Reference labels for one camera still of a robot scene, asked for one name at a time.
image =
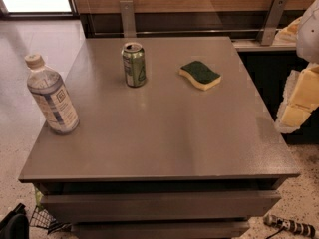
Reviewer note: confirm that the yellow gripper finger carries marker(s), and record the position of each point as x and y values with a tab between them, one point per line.
300	99
289	33

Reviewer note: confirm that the green and yellow sponge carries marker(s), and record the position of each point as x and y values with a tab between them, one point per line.
200	75

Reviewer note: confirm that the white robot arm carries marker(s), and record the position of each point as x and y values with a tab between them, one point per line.
307	40

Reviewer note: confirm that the blue label plastic bottle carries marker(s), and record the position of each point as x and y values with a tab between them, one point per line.
49	91

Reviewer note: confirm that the black and white striped tool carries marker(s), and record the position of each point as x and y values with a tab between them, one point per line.
294	227

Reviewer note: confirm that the grey drawer cabinet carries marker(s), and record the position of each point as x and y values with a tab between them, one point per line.
165	160

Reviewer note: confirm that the green soda can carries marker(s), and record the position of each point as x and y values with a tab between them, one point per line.
133	55

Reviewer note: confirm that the black bag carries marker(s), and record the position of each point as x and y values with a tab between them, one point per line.
15	224

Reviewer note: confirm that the metal wall rail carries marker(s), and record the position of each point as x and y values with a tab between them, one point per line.
231	33

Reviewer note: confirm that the right metal wall bracket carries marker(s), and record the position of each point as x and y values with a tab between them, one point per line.
267	33

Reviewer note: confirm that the metal wall bracket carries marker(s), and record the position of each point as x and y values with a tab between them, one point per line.
267	33
128	18

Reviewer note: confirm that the left metal wall bracket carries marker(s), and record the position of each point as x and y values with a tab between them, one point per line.
128	18

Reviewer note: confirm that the black wire basket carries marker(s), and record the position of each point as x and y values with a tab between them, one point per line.
41	218

